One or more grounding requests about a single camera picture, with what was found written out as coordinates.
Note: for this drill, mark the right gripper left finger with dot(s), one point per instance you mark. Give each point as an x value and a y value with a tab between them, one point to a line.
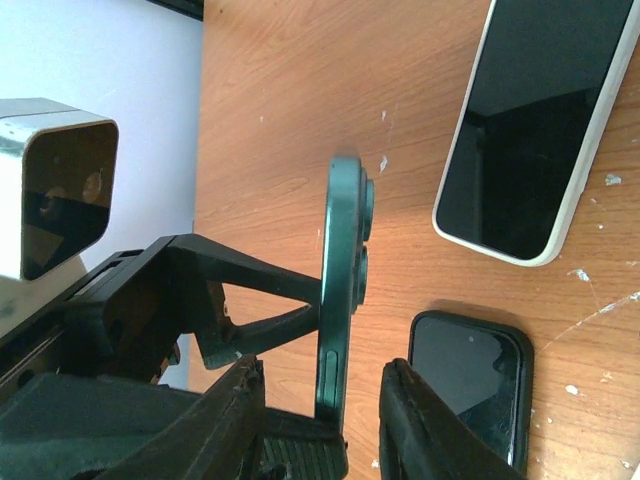
219	437

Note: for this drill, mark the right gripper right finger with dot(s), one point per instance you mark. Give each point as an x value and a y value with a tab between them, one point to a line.
421	438

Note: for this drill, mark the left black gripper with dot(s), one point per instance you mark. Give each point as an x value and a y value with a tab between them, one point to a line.
115	359

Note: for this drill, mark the black phone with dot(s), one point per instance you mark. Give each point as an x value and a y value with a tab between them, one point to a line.
348	223
465	370
542	87

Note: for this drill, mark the black phone case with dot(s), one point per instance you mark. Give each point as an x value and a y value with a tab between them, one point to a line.
525	380

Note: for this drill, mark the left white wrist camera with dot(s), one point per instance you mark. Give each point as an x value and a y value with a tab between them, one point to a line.
57	179

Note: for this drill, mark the black aluminium frame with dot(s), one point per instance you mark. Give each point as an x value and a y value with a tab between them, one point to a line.
193	9

